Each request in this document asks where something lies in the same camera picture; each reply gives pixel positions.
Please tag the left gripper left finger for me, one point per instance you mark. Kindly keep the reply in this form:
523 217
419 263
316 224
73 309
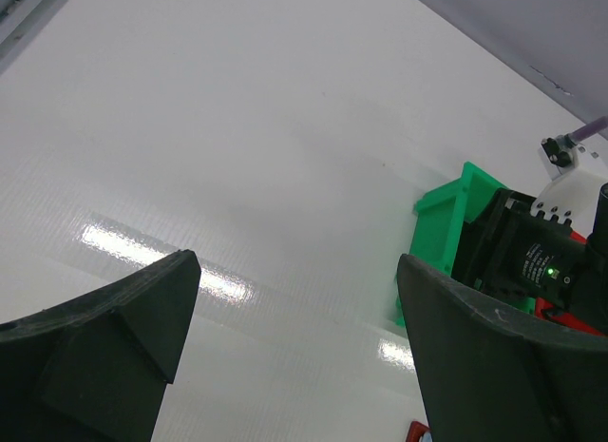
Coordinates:
95 368

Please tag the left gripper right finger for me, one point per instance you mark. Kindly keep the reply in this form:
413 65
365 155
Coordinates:
490 372

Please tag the red leather card holder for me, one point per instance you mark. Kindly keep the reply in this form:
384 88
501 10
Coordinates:
418 432

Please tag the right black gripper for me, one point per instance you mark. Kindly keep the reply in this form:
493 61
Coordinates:
513 254

